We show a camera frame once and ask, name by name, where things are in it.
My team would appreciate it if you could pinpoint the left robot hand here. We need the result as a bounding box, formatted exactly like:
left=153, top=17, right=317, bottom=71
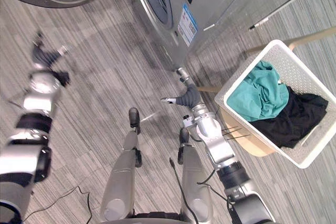
left=30, top=31, right=70, bottom=68

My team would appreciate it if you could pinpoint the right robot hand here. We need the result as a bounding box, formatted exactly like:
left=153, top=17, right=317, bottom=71
left=160, top=67, right=202, bottom=108

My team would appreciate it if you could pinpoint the silver washing machine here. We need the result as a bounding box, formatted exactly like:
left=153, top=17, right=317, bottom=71
left=125, top=0, right=332, bottom=73

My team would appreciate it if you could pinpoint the white perforated laundry basket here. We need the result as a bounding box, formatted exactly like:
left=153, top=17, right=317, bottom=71
left=214, top=39, right=336, bottom=169

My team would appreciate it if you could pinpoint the teal garment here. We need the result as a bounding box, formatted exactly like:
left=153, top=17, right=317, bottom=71
left=226, top=60, right=290, bottom=123

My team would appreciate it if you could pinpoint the blue white energy label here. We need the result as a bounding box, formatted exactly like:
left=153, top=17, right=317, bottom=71
left=176, top=3, right=198, bottom=47

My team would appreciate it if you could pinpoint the light wooden stool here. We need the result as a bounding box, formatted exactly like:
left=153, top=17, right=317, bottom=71
left=196, top=26, right=336, bottom=158

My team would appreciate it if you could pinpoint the right silver robot leg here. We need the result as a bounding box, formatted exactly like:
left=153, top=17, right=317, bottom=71
left=177, top=127, right=214, bottom=222

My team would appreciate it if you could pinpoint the silver robot leg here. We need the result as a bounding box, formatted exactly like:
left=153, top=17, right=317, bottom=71
left=99, top=107, right=144, bottom=222
left=177, top=127, right=214, bottom=222

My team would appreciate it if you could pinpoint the left silver robot leg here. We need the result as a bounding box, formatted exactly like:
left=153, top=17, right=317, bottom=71
left=99, top=107, right=144, bottom=222

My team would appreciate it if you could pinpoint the black garment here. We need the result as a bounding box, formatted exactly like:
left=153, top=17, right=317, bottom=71
left=247, top=83, right=329, bottom=150

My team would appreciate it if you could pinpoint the black robot tether cable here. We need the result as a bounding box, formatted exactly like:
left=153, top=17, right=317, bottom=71
left=169, top=156, right=191, bottom=216

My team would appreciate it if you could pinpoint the white cord with black tip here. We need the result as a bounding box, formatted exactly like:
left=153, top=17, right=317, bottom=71
left=247, top=16, right=270, bottom=30

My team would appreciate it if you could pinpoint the thin black floor cable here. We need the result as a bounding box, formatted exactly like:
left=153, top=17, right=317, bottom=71
left=23, top=185, right=93, bottom=224

